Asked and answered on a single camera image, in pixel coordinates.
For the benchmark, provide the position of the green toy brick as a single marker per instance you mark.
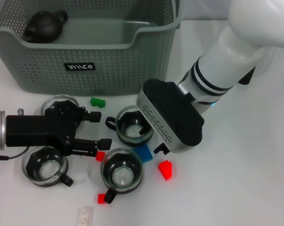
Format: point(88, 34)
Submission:
point(98, 102)

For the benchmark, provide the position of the blue flat toy brick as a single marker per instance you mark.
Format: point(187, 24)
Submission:
point(144, 154)

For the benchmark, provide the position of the bright red sloped brick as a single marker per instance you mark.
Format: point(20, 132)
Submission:
point(166, 170)

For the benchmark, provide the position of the left gripper silver metal fitting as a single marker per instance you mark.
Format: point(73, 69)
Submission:
point(20, 111)

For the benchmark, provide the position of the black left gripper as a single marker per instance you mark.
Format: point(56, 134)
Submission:
point(38, 129)

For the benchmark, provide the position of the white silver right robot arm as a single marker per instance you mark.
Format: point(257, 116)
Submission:
point(238, 47)

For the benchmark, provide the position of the dark clay teapot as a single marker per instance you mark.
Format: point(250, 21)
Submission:
point(44, 26)

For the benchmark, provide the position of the grey perforated storage bin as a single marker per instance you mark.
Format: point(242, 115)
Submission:
point(109, 70)

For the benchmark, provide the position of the translucent clear two-stud brick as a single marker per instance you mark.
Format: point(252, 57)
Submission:
point(85, 215)

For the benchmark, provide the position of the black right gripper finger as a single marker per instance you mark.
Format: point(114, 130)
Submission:
point(142, 131)
point(161, 148)

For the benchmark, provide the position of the small red cube brick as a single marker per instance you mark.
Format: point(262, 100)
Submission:
point(101, 198)
point(100, 156)

